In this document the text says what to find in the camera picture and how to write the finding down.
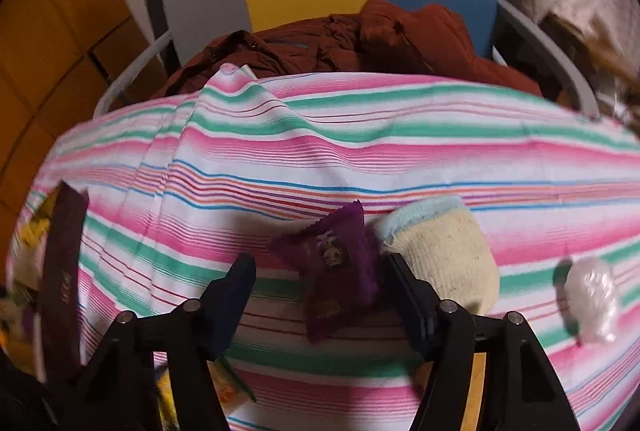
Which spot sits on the dark red jacket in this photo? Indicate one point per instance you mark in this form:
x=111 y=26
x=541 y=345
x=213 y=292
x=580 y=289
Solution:
x=380 y=38

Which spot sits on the green cracker packet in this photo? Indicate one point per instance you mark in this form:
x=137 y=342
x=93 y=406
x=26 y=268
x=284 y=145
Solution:
x=231 y=390

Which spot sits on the purple snack packet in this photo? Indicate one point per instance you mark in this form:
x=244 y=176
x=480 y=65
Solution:
x=336 y=259

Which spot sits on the yellow sponge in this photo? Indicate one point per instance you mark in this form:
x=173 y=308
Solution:
x=471 y=414

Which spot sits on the striped pink green tablecloth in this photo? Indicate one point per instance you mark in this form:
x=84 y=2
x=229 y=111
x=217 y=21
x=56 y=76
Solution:
x=178 y=187

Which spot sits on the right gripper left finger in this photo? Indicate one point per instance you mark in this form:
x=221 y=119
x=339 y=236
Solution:
x=223 y=304

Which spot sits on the clear plastic bag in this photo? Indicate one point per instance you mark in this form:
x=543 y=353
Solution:
x=593 y=300

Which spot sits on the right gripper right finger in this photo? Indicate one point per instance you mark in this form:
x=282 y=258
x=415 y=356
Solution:
x=415 y=301

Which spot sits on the gold metal tray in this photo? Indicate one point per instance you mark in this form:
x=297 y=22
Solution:
x=44 y=281

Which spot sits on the cream blue knitted sock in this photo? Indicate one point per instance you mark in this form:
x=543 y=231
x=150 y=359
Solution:
x=443 y=244

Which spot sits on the wooden wardrobe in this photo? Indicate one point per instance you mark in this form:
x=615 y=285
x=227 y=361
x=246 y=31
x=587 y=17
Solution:
x=57 y=58

